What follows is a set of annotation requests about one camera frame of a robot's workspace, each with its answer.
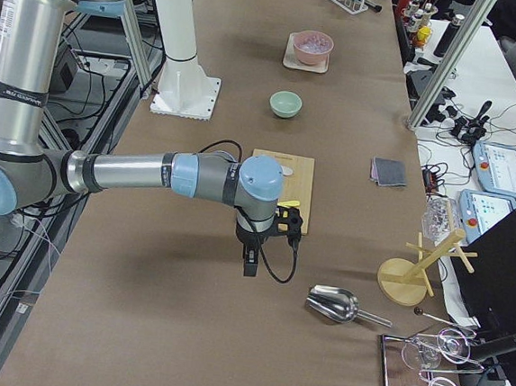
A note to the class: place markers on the metal glass rack tray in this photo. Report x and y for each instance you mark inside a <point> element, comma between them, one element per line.
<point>397,373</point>

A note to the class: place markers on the bamboo cutting board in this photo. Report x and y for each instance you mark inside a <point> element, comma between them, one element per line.
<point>298,186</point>

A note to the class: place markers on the black water bottle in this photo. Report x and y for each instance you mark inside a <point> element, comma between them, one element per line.
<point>448,35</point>

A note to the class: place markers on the black power adapter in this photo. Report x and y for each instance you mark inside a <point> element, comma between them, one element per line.
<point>64,70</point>

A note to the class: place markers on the blue teach pendant far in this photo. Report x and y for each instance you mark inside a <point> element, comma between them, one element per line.
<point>495,166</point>

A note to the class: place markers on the metal ice scoop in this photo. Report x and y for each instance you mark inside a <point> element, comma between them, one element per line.
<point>340,305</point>

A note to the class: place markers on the aluminium frame post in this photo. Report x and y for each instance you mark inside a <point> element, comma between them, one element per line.
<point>455,51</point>

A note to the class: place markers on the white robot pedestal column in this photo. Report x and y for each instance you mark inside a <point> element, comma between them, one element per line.
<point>183,89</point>

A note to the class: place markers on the blue teach pendant near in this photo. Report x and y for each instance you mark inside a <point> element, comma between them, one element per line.
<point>480,211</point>

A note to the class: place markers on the cream serving tray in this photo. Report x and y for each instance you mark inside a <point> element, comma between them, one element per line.
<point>291,61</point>

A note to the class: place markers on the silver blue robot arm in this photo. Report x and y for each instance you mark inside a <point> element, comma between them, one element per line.
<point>29,173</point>

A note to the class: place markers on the copper wire bottle basket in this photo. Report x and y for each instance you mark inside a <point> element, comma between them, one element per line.
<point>416,22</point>

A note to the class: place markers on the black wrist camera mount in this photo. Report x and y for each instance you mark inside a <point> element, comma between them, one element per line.
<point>288,223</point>

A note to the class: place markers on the wine glass upper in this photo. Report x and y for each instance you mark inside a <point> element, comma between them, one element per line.
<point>428,351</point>

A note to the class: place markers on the grey folded cloth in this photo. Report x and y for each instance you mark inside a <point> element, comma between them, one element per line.
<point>387,172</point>

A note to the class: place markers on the pink bowl of ice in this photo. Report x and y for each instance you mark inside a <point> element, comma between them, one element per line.
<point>312,47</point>

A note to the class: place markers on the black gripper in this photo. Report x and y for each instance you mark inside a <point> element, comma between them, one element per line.
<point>248,237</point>

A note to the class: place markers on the mint green bowl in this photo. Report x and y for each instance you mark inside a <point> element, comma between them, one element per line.
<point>285,104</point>

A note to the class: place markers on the yellow plastic knife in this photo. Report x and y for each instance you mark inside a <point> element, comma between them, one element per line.
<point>289,204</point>

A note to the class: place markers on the blue teach pendant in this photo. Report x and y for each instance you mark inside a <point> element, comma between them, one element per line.
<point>495,166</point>
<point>480,211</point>

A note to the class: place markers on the clear plastic bag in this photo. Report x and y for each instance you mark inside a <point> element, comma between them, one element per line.
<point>435,220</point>

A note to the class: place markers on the black monitor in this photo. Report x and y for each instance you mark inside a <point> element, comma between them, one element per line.
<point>489,292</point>

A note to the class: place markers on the wooden mug tree stand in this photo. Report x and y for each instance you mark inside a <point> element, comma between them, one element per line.
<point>407,283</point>

